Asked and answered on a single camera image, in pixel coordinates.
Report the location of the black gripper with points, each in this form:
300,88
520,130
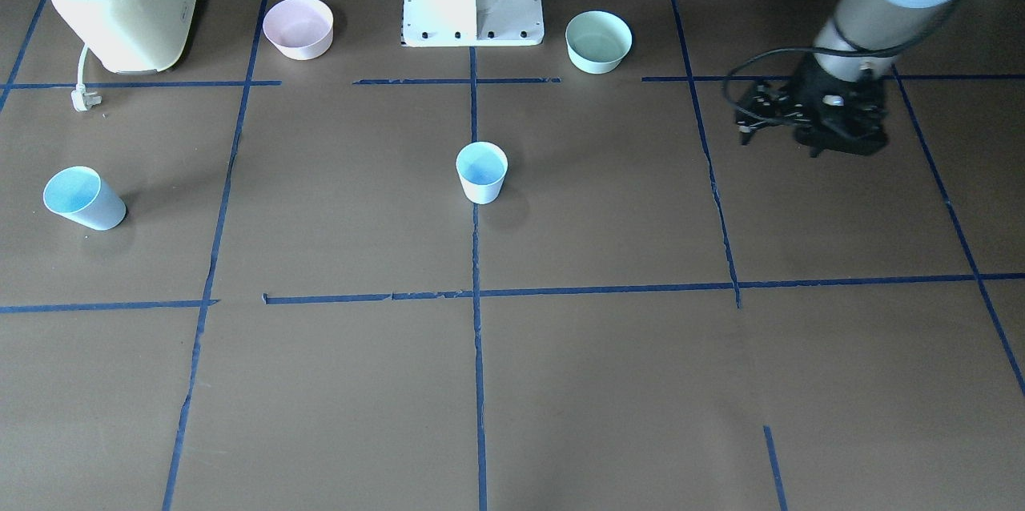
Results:
803,94

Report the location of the blue cup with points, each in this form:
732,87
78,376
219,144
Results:
481,167
82,195

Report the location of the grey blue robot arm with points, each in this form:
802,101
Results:
872,34

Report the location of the green bowl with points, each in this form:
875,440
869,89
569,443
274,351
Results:
597,41

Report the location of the pink bowl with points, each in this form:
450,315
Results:
301,29

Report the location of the cream toaster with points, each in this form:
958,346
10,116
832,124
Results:
131,37

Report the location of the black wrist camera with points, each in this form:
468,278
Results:
763,106

